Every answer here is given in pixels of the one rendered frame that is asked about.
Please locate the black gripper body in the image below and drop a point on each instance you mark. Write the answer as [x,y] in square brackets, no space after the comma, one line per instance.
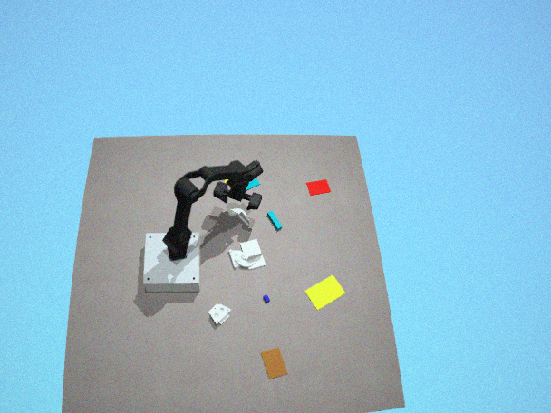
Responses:
[254,200]

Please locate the cyan rectangular block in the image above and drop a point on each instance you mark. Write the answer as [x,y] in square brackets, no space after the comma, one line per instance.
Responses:
[274,220]

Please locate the cyan flat bar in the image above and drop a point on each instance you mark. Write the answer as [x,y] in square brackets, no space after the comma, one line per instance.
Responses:
[252,184]

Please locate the yellow rectangular plate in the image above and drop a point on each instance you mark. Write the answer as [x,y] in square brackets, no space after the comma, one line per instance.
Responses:
[325,292]

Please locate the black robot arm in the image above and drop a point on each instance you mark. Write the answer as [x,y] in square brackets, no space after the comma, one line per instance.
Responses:
[238,177]

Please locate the orange rectangular block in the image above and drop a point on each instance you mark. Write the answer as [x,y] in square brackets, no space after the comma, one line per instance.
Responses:
[275,365]

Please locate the red flat rectangular plate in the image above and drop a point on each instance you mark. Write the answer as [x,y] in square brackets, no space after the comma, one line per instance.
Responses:
[318,187]

